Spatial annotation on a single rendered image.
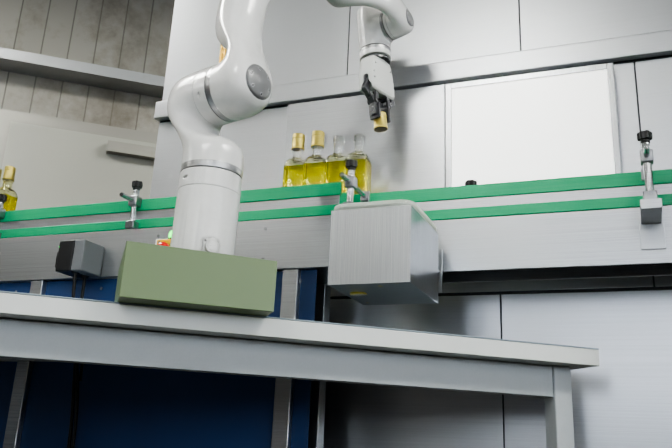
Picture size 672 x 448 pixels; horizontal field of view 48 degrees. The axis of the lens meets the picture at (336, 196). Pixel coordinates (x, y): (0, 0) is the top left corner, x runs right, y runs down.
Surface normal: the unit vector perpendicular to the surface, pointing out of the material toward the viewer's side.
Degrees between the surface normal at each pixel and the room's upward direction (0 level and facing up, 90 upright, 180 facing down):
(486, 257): 90
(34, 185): 90
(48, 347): 90
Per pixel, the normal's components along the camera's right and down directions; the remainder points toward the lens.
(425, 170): -0.36, -0.31
